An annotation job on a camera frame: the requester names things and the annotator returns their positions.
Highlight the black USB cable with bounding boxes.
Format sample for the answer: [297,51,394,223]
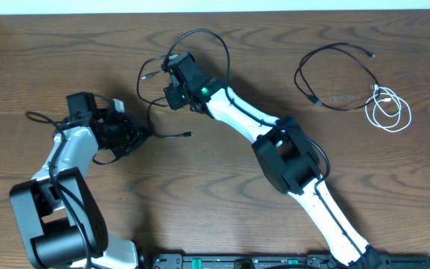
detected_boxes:
[293,42,382,112]
[136,55,193,140]

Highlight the white USB cable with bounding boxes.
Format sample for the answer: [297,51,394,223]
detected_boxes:
[364,83,413,133]

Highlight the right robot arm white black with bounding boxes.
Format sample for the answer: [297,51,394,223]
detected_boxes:
[164,80,381,268]

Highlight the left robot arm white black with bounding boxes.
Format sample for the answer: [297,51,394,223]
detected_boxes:
[10,109,152,268]

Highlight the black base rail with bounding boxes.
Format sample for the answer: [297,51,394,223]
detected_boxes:
[58,253,430,269]

